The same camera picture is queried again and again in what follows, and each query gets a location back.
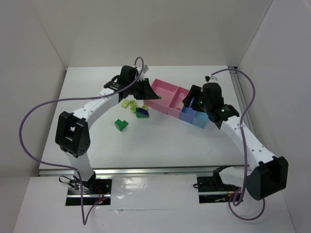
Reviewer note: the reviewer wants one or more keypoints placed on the light blue container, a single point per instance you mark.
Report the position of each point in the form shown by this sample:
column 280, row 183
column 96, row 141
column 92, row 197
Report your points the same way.
column 200, row 119

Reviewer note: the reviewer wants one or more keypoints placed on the aluminium front rail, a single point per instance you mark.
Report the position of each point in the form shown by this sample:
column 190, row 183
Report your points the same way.
column 130, row 171

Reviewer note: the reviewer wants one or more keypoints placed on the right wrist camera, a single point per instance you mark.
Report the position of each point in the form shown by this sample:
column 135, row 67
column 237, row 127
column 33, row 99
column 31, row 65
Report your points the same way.
column 211, row 79

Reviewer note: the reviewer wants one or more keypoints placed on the green lego under blue brick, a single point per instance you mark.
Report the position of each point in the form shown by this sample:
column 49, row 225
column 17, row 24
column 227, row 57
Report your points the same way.
column 142, row 114

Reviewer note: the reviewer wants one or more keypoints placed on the aluminium side rail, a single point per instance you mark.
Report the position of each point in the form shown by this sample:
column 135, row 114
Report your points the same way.
column 237, row 79

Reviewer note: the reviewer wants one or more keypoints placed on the beige lego brick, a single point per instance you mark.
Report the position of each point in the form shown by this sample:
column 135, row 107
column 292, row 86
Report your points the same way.
column 180, row 105

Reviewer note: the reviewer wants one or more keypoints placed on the dark blue lego brick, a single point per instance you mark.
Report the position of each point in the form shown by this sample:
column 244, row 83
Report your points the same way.
column 141, row 110

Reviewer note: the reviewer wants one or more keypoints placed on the purple blue container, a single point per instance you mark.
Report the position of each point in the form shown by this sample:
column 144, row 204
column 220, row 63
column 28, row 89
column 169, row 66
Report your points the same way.
column 187, row 114

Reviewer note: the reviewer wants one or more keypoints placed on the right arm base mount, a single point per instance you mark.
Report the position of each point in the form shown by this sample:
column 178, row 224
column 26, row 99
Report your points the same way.
column 212, row 190

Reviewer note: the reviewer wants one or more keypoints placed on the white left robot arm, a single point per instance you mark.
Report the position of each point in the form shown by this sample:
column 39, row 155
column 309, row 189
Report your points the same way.
column 72, row 133

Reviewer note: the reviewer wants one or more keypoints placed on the large pink container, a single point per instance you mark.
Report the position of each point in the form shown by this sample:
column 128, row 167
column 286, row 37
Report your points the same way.
column 166, row 91

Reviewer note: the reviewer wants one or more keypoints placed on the green stepped lego assembly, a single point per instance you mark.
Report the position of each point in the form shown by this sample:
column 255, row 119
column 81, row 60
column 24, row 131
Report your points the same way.
column 120, row 125

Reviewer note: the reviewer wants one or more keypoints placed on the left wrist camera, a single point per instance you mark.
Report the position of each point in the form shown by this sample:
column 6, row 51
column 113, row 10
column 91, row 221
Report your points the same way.
column 145, row 68

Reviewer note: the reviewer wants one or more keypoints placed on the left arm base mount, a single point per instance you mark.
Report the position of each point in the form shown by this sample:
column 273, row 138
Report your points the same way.
column 100, row 190

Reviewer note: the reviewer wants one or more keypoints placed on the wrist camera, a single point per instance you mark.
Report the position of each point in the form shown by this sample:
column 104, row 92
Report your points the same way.
column 145, row 68
column 211, row 79

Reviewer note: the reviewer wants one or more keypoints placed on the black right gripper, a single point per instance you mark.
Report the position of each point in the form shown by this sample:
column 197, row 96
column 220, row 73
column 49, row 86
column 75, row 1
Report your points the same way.
column 192, row 95

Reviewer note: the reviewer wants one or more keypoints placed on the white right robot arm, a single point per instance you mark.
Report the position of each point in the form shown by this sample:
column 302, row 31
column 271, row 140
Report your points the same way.
column 265, row 173

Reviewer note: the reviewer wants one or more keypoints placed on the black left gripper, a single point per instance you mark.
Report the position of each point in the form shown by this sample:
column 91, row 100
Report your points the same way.
column 140, row 88

